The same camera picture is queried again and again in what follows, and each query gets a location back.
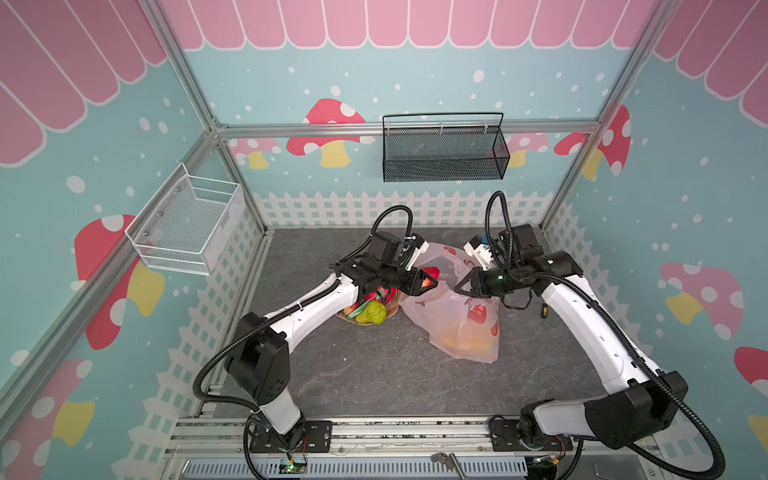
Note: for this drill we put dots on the black mesh wall basket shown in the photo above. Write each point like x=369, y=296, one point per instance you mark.
x=441, y=147

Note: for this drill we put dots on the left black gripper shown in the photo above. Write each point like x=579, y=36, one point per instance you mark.
x=415, y=282

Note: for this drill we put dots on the red dragon fruit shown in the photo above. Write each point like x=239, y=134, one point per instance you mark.
x=385, y=296

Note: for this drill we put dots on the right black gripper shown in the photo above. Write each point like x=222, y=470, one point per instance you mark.
x=480, y=281

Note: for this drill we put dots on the green custard apple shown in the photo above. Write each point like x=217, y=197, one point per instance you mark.
x=373, y=313

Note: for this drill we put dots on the white wire wall basket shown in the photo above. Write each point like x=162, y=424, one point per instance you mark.
x=187, y=224

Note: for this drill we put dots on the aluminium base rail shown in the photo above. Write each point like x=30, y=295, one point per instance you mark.
x=413, y=447

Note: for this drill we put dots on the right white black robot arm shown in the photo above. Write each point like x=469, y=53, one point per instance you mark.
x=640, y=398

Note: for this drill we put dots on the pink printed plastic bag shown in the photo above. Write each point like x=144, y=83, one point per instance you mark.
x=461, y=326

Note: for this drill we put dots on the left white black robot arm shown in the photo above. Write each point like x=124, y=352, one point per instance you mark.
x=258, y=358

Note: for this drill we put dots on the tan wavy fruit plate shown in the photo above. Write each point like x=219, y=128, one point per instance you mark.
x=348, y=314

